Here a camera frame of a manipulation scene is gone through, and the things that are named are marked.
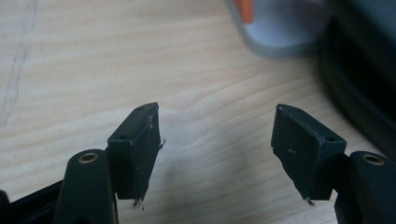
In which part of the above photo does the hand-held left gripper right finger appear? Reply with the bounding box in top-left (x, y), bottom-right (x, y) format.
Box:
top-left (270, 103), bottom-right (348, 202)

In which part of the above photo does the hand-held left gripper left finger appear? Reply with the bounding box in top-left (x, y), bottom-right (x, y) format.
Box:
top-left (106, 102), bottom-right (163, 202)

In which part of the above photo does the white square box lid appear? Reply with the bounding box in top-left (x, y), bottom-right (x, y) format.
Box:
top-left (225, 0), bottom-right (332, 59)

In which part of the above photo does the black round tray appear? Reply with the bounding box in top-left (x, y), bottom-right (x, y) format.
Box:
top-left (317, 0), bottom-right (396, 161)

